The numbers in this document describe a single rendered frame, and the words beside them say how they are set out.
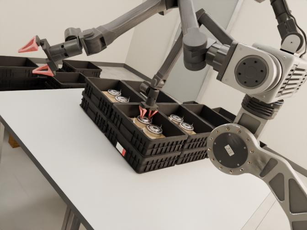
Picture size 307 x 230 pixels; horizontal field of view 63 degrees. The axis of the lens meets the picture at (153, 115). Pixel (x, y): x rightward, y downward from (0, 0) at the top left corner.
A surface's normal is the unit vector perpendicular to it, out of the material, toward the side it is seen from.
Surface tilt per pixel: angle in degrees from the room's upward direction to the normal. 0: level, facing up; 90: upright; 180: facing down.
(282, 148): 90
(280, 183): 90
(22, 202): 0
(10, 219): 0
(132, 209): 0
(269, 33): 90
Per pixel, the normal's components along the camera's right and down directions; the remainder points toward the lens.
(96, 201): 0.32, -0.87
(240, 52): -0.63, 0.11
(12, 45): 0.71, 0.48
